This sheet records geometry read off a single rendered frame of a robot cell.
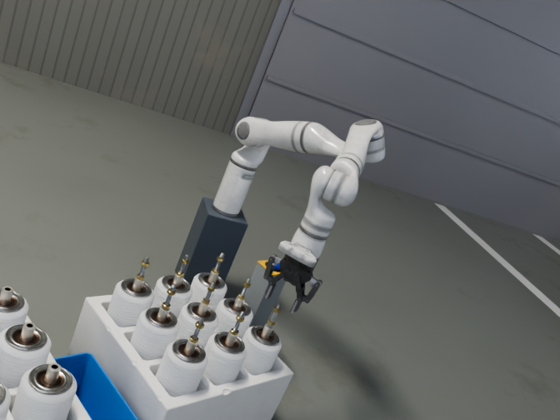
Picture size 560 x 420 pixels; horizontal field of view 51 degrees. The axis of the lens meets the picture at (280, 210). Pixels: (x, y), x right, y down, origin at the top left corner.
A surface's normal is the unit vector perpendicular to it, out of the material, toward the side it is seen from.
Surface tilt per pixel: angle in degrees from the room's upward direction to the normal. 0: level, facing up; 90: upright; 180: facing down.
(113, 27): 90
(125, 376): 90
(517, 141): 90
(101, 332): 90
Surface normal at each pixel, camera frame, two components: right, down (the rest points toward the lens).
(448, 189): 0.24, 0.44
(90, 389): -0.66, -0.04
